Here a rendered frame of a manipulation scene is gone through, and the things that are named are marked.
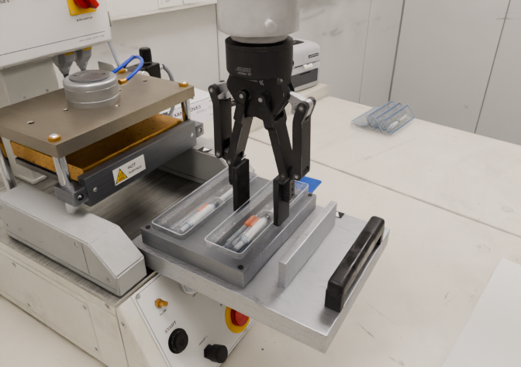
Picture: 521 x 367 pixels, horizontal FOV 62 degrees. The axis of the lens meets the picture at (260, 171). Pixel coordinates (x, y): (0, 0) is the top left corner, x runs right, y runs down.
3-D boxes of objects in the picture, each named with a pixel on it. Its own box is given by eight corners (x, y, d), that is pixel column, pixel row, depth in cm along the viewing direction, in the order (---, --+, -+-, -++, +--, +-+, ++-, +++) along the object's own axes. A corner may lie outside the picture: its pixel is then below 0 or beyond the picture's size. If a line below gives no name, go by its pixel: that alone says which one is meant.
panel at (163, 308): (187, 405, 62) (129, 296, 57) (288, 278, 84) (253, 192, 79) (197, 407, 60) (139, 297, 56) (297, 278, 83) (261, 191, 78)
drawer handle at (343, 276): (323, 306, 49) (326, 280, 47) (368, 237, 60) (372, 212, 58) (339, 313, 48) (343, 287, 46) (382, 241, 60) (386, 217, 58)
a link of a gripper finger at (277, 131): (270, 85, 52) (281, 84, 51) (292, 171, 56) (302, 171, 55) (253, 95, 49) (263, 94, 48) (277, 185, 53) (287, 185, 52)
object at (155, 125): (15, 164, 69) (-2, 106, 64) (122, 117, 85) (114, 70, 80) (89, 194, 61) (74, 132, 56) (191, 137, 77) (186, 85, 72)
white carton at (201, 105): (138, 126, 136) (135, 105, 133) (194, 107, 151) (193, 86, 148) (162, 138, 129) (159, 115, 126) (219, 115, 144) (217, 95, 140)
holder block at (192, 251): (142, 243, 59) (139, 227, 58) (227, 179, 74) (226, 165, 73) (243, 289, 52) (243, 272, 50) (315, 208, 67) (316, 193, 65)
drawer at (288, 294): (132, 264, 61) (122, 218, 57) (223, 192, 77) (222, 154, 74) (324, 359, 48) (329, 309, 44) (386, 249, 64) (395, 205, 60)
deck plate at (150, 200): (-68, 202, 76) (-70, 199, 76) (93, 133, 102) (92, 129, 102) (115, 309, 55) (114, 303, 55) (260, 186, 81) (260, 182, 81)
